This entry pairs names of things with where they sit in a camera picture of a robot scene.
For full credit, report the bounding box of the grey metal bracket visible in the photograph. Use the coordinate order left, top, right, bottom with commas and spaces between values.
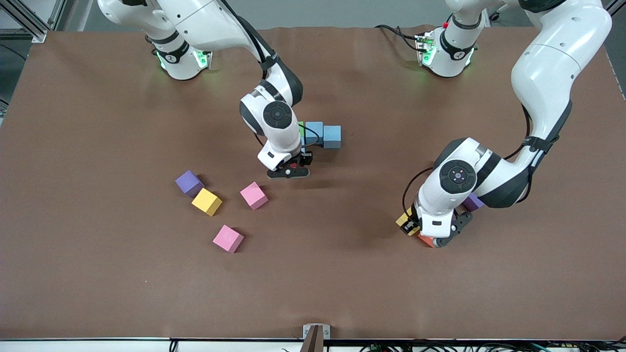
302, 324, 331, 341

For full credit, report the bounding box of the yellow foam cube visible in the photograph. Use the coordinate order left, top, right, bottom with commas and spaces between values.
191, 188, 223, 217
395, 207, 420, 237

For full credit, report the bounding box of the white table edge rail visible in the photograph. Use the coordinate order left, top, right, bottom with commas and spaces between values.
0, 338, 626, 352

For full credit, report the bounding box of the pink foam cube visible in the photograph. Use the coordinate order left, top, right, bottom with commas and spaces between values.
212, 224, 244, 254
240, 181, 268, 211

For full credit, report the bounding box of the tangled black cable bundle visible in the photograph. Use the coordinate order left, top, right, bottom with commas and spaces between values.
359, 341, 626, 352

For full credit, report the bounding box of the brown table cover sheet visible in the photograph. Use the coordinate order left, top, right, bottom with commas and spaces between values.
0, 24, 626, 340

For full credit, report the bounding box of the black base cable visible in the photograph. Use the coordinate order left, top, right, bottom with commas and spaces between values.
374, 23, 422, 52

